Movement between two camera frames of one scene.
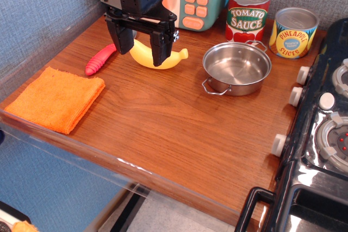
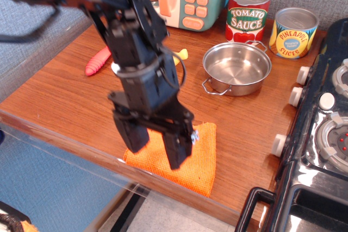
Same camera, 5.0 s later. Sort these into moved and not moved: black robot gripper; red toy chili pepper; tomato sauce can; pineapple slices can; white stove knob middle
Moved: black robot gripper
Not moved: white stove knob middle; red toy chili pepper; pineapple slices can; tomato sauce can
